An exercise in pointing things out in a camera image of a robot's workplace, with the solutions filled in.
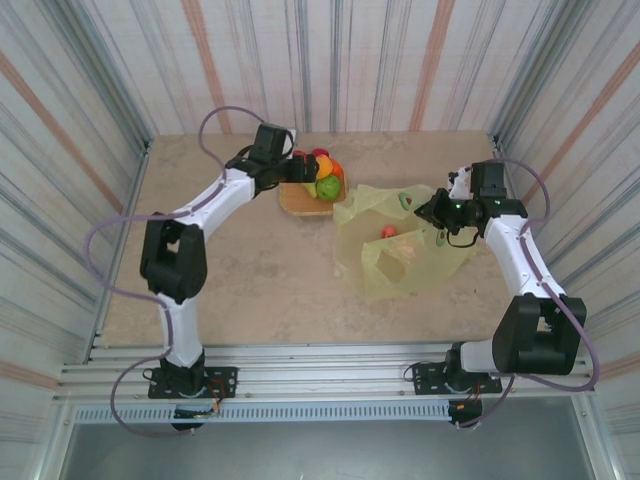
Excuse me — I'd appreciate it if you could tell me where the aluminium rail frame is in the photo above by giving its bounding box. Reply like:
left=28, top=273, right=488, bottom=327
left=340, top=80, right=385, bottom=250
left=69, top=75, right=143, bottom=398
left=53, top=341, right=601, bottom=407

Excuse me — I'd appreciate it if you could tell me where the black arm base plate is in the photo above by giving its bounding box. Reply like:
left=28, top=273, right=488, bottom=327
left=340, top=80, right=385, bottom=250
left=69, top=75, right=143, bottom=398
left=410, top=360, right=503, bottom=397
left=146, top=366, right=239, bottom=400

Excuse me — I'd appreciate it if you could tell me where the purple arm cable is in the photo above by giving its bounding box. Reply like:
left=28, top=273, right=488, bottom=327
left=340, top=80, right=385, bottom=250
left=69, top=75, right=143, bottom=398
left=83, top=105, right=274, bottom=439
left=457, top=158, right=604, bottom=431

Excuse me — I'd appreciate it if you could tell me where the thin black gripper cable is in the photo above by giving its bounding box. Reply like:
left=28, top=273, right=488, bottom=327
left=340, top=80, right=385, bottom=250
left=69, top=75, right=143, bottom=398
left=446, top=227, right=477, bottom=250

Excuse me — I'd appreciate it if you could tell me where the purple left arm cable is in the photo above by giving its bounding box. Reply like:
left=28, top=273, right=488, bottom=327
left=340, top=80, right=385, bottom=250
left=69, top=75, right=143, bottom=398
left=83, top=105, right=274, bottom=439

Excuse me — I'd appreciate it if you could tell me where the green toy apple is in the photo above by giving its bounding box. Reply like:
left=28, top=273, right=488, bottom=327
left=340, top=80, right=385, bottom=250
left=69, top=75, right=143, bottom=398
left=315, top=175, right=343, bottom=203

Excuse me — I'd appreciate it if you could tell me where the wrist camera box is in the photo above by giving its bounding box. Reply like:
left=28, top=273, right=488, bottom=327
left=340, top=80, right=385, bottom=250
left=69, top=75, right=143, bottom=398
left=447, top=160, right=507, bottom=200
left=252, top=123, right=299, bottom=159

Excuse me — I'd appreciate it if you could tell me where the yellow printed plastic bag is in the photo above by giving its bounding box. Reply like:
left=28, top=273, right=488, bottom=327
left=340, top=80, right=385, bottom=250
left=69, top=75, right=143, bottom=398
left=332, top=183, right=479, bottom=301

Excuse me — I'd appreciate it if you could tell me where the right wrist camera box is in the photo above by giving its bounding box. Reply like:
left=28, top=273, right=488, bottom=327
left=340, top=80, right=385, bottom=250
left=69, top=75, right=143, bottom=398
left=447, top=160, right=507, bottom=200

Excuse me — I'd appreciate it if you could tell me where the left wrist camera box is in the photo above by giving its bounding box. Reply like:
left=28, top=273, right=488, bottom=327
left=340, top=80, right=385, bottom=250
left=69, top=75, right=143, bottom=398
left=252, top=123, right=299, bottom=159

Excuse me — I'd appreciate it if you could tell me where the wooden fruit tray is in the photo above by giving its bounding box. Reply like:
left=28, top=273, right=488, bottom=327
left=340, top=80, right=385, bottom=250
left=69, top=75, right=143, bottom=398
left=278, top=169, right=348, bottom=217

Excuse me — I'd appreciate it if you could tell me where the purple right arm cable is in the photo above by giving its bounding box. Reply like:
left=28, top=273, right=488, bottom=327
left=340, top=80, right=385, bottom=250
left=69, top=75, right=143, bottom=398
left=457, top=158, right=604, bottom=431

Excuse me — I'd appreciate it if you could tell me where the perforated grey cable tray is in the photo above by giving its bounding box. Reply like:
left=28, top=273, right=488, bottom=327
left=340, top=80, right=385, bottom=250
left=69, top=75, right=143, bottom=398
left=73, top=402, right=451, bottom=424

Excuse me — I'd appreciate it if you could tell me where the orange toy mango red blush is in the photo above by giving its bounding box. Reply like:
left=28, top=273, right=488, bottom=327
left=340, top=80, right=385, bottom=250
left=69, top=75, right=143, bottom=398
left=311, top=147, right=335, bottom=179

